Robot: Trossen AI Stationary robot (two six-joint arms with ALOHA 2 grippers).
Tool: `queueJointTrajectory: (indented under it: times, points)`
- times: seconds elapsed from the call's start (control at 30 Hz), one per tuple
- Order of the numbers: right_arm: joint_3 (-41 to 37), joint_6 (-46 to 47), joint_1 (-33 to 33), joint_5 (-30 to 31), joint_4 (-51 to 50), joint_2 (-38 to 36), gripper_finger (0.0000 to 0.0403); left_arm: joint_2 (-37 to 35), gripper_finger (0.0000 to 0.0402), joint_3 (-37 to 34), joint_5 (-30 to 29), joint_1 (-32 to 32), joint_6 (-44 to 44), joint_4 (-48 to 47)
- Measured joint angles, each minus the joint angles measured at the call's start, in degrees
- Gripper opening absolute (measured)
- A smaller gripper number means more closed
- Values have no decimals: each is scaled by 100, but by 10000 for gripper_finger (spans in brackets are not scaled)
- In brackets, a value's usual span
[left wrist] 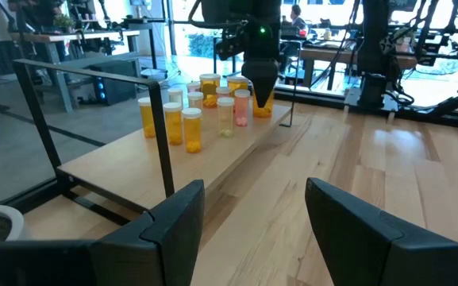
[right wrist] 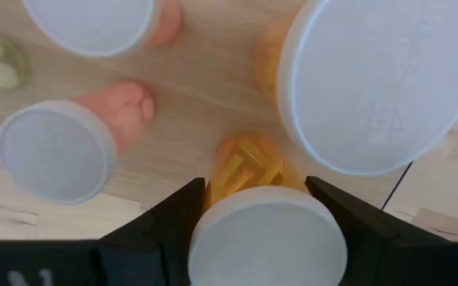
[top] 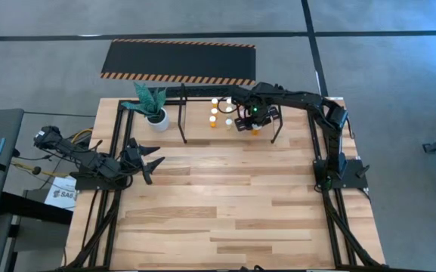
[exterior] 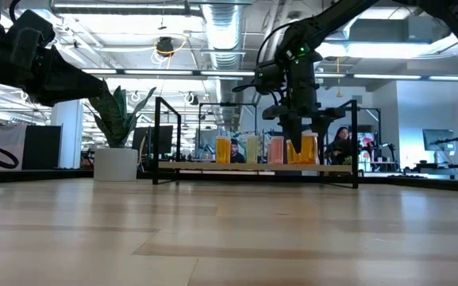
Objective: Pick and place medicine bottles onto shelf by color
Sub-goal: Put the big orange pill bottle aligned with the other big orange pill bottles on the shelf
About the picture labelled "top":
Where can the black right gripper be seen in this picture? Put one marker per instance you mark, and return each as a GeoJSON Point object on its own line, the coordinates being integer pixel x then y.
{"type": "Point", "coordinates": [257, 113]}

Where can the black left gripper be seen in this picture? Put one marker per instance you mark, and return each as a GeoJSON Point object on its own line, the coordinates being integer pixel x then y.
{"type": "Point", "coordinates": [132, 156]}

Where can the large orange bottle with capsules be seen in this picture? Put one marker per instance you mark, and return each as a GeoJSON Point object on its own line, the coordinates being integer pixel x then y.
{"type": "Point", "coordinates": [255, 130]}

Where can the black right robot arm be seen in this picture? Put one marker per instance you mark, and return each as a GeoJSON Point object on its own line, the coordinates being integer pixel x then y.
{"type": "Point", "coordinates": [308, 102]}

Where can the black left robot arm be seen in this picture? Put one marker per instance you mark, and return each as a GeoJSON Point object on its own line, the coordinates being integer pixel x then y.
{"type": "Point", "coordinates": [89, 160]}

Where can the green plant in white pot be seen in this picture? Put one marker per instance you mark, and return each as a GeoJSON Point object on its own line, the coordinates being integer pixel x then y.
{"type": "Point", "coordinates": [159, 122]}

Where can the white printed paper sheet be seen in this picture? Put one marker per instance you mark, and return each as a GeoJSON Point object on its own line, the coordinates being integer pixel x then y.
{"type": "Point", "coordinates": [60, 192]}

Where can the black hazard-striped floor mat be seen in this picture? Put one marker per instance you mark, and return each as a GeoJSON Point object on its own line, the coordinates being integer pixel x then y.
{"type": "Point", "coordinates": [180, 60]}

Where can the black metal bar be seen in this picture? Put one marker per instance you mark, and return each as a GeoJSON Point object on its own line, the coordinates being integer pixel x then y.
{"type": "Point", "coordinates": [32, 208]}

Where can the black aluminium rig frame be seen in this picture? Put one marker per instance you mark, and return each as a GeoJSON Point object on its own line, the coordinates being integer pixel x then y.
{"type": "Point", "coordinates": [121, 113]}

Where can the wooden shelf with black frame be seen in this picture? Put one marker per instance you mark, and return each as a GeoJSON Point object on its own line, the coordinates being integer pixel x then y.
{"type": "Point", "coordinates": [198, 128]}

